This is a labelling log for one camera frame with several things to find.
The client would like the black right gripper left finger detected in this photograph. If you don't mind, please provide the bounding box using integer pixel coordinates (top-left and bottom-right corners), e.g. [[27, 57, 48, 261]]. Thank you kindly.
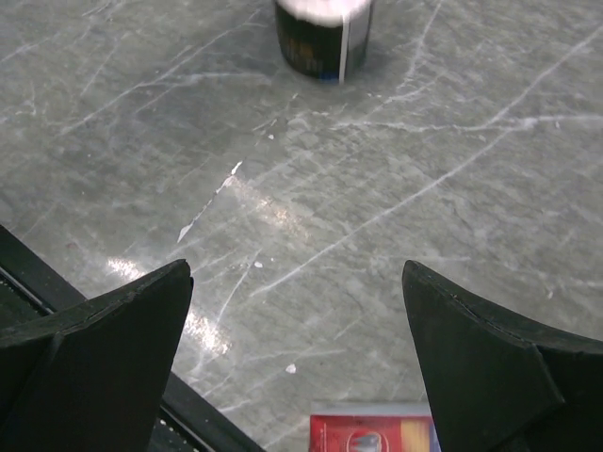
[[1, 260, 193, 451]]

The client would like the black roll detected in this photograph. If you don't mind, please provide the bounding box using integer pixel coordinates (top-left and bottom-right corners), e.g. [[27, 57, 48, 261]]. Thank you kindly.
[[273, 1, 374, 83]]

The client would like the red toothpaste box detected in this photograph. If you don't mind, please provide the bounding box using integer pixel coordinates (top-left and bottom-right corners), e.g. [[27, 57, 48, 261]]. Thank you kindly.
[[309, 401, 441, 452]]

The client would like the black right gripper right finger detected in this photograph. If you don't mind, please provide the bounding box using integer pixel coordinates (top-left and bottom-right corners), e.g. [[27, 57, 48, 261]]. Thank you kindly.
[[401, 261, 602, 451]]

